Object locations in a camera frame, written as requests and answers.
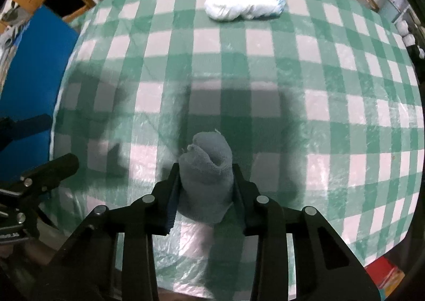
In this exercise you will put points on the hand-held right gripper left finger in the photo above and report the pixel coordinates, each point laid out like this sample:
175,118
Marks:
171,209

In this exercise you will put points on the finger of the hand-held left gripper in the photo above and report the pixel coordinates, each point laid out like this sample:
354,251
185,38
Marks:
31,125
56,168

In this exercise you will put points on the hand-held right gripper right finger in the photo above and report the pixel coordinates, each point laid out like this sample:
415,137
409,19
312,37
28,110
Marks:
240,211

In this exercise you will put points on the blue-sided cardboard box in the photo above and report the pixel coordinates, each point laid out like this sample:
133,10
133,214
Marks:
30,85

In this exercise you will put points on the grey cloth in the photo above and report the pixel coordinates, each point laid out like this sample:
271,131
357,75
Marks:
204,181

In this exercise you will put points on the green checked tablecloth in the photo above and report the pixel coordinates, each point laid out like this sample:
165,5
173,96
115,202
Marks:
252,65

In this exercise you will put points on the red orange box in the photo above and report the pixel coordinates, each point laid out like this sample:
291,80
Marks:
385,274

